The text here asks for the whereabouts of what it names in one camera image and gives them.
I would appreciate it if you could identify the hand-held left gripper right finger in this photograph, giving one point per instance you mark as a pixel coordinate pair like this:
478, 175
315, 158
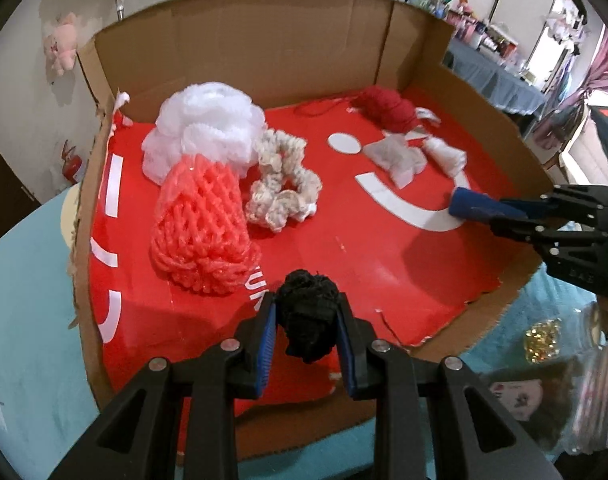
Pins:
345, 355

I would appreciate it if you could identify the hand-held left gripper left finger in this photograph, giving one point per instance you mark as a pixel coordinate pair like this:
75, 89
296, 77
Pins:
266, 350

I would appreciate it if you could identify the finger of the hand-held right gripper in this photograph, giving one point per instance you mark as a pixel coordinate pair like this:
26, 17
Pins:
473, 205
548, 250

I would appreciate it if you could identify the black yarn ball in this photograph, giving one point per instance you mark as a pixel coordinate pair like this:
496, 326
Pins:
306, 315

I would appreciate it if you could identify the white knotted cloth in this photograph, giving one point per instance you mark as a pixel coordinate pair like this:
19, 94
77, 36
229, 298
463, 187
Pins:
446, 155

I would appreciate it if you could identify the white translucent plastic sheet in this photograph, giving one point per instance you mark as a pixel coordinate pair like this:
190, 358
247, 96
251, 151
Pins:
393, 157

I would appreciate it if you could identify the cardboard box with red lining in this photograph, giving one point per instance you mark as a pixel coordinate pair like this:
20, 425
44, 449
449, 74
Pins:
334, 230

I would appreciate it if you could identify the red yarn ball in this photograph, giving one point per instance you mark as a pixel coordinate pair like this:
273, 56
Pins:
383, 105

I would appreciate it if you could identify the orange foam net ball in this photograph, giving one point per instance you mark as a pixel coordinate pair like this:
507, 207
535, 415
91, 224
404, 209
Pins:
199, 220

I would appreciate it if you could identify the cream crochet scrunchie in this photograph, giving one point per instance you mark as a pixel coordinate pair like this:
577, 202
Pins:
284, 200

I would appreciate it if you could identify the small jar with yellow capsules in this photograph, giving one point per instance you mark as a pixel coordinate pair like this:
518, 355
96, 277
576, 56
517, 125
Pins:
541, 340

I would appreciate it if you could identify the pink curtain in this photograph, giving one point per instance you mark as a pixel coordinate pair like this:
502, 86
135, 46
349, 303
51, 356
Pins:
606, 60

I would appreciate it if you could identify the brown-haired doll in clear bag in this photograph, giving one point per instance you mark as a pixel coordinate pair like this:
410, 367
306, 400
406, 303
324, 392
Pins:
528, 400

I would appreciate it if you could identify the white refrigerator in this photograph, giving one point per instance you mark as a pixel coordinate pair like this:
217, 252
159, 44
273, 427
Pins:
528, 5

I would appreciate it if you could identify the teal table cloth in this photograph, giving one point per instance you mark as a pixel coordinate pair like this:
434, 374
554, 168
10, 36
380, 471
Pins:
29, 335

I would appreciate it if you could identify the cream round object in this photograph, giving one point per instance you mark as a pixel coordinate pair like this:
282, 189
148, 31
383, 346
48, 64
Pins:
68, 215

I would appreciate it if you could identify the white mesh bath pouf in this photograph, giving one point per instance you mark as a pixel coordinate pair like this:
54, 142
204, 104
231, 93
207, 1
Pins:
204, 115

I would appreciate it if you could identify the red bunny decoration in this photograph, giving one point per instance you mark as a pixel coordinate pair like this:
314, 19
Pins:
71, 162

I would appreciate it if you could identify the dark brown door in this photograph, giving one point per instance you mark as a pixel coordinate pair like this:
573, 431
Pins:
4, 195

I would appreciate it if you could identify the pink plush toy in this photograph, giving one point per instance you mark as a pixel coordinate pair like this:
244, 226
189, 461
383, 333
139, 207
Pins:
61, 42

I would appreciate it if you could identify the red capped tube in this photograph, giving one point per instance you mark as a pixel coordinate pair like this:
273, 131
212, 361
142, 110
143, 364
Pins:
118, 2

